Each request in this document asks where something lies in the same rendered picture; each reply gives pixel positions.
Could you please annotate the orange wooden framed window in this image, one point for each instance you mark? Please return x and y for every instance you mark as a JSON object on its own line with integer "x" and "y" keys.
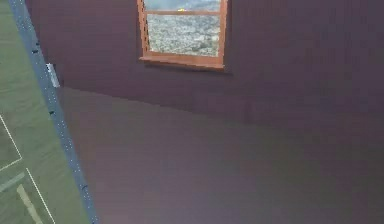
{"x": 183, "y": 60}

